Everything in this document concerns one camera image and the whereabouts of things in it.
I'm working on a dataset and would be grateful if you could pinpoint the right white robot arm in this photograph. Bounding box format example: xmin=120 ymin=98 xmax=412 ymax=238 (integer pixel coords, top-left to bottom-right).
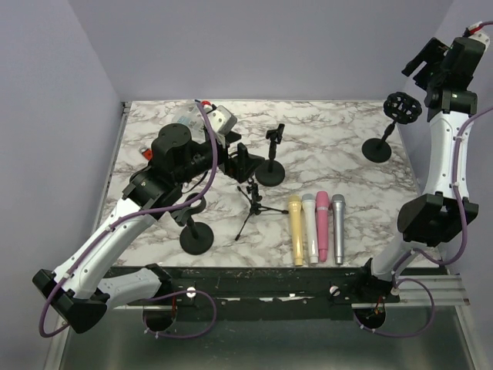
xmin=354 ymin=25 xmax=490 ymax=302

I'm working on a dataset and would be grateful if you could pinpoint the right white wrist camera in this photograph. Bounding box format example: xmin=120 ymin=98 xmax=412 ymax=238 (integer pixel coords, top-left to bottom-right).
xmin=463 ymin=22 xmax=490 ymax=44

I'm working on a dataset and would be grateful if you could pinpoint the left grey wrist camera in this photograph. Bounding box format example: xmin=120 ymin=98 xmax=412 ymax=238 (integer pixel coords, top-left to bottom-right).
xmin=207 ymin=105 xmax=237 ymax=136

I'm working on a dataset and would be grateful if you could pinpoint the black shock mount desk stand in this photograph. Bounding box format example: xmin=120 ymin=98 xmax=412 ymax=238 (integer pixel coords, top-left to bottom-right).
xmin=361 ymin=92 xmax=422 ymax=163

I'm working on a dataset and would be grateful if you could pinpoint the black tripod shock mount stand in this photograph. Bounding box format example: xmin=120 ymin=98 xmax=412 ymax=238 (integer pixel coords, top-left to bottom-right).
xmin=234 ymin=177 xmax=289 ymax=241

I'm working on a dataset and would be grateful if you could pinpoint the clear plastic screw box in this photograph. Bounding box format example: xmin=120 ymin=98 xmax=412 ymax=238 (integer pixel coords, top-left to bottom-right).
xmin=172 ymin=100 xmax=206 ymax=133

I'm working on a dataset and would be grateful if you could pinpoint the black clip stand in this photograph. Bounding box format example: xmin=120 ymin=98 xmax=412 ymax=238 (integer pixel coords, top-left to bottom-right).
xmin=170 ymin=197 xmax=214 ymax=255

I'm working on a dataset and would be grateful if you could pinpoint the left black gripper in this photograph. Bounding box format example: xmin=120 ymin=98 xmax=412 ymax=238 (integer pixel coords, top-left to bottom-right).
xmin=175 ymin=131 xmax=265 ymax=185

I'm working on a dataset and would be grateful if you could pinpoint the black round base stand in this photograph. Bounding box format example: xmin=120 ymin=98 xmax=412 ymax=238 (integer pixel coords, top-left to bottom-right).
xmin=255 ymin=123 xmax=285 ymax=187

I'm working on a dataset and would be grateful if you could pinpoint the pink microphone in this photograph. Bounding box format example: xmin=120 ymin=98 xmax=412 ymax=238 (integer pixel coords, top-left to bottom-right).
xmin=316 ymin=191 xmax=330 ymax=262

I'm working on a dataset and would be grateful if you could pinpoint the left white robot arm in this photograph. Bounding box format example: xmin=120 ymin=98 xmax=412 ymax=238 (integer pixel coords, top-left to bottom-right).
xmin=32 ymin=123 xmax=264 ymax=334

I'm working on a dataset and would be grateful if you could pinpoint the beige microphone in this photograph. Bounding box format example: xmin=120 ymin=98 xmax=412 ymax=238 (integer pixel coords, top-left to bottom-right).
xmin=288 ymin=195 xmax=304 ymax=267

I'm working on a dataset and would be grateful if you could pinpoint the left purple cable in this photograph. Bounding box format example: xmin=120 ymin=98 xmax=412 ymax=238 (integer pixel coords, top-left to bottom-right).
xmin=40 ymin=99 xmax=219 ymax=340

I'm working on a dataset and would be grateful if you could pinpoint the white grey-head microphone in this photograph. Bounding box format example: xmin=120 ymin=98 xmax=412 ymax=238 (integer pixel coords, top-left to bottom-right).
xmin=302 ymin=193 xmax=319 ymax=264

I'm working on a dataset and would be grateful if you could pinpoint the grey slim microphone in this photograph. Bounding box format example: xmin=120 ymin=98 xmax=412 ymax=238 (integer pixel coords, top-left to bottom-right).
xmin=331 ymin=194 xmax=345 ymax=265

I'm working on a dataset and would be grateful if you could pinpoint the black front mounting rail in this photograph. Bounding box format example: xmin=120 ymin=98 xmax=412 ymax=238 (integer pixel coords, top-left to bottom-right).
xmin=107 ymin=261 xmax=451 ymax=323

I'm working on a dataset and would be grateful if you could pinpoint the red handled adjustable wrench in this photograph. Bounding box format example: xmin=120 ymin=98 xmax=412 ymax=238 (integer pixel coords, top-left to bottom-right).
xmin=139 ymin=146 xmax=153 ymax=161

